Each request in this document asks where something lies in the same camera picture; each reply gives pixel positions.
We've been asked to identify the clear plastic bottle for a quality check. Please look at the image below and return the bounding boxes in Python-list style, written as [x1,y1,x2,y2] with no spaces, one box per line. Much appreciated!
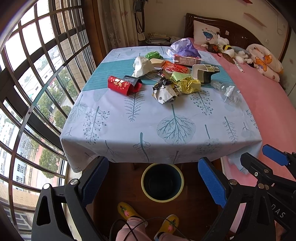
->
[211,80,241,105]

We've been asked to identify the dark green carton box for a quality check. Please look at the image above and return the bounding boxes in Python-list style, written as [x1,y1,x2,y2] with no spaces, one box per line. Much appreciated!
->
[192,64,220,84]

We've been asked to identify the yellow wrapper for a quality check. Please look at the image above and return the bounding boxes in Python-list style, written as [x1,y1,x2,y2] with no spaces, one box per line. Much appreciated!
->
[176,77,201,94]

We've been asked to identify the black white bag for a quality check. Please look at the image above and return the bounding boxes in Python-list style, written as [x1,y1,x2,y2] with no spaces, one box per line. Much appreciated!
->
[152,77,178,104]

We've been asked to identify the red snack wrapper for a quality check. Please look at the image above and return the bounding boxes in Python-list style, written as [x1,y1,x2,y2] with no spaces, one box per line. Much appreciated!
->
[107,75,142,96]

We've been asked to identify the light green paper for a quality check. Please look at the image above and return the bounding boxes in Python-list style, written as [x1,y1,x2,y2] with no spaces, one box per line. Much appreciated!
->
[170,71,191,81]

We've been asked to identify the orange snack packet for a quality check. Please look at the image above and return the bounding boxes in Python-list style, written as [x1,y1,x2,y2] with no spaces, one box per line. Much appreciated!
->
[162,61,191,74]

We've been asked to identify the white paper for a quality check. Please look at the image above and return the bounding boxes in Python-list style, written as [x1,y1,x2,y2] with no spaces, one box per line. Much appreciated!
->
[132,56,154,77]

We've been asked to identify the purple plastic bag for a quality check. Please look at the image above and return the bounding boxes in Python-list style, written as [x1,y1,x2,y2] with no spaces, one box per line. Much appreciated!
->
[166,38,201,58]

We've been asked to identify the green wrapper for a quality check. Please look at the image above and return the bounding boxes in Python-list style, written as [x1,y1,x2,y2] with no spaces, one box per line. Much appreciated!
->
[145,51,163,60]

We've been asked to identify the red pink carton box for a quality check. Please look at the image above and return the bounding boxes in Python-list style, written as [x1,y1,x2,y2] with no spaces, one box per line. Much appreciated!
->
[173,55,202,67]

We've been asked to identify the round trash bin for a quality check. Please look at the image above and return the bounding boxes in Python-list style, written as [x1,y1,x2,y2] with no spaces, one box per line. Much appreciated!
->
[141,163,185,203]

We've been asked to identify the pink bed sheet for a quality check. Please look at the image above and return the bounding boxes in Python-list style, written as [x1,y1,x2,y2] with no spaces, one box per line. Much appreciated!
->
[188,37,296,235]

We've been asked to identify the left yellow slipper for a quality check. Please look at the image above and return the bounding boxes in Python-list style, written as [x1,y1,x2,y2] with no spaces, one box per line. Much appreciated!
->
[117,202,148,227]

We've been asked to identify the yellow slipper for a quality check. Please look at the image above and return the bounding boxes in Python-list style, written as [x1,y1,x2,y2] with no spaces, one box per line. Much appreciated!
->
[154,214,179,240]
[117,202,148,227]

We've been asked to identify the pink trouser legs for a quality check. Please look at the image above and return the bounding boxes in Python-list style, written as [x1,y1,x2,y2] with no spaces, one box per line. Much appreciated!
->
[115,222,189,240]

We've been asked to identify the right yellow slipper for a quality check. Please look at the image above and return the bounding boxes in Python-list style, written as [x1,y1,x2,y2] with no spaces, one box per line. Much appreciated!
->
[154,214,179,240]

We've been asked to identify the leaf print tablecloth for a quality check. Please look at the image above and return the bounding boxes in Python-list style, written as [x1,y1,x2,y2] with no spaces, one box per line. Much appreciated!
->
[60,47,262,172]

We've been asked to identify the bear print pillow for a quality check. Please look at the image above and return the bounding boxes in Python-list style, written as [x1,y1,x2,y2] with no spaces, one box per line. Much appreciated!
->
[246,44,283,83]

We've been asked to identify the plush toys pile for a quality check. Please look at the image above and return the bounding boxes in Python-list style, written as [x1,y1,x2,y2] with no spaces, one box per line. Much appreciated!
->
[201,35,253,65]

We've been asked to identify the dark wooden headboard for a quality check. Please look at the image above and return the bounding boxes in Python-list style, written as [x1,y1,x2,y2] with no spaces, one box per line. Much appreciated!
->
[184,12,292,63]

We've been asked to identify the white butterfly pillow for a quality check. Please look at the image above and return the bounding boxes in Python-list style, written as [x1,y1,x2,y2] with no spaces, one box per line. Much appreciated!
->
[194,21,220,45]

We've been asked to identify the window metal grille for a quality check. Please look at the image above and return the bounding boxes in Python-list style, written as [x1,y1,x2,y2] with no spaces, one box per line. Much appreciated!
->
[1,1,95,240]

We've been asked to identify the stack of papers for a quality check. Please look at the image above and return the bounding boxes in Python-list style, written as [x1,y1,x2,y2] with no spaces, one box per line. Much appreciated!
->
[145,33,181,46]

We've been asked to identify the floral curtain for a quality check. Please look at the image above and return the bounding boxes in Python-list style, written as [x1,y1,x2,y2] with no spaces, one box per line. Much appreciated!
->
[98,0,138,52]

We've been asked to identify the black cable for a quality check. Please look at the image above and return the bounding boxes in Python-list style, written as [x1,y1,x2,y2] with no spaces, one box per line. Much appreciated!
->
[109,216,186,241]

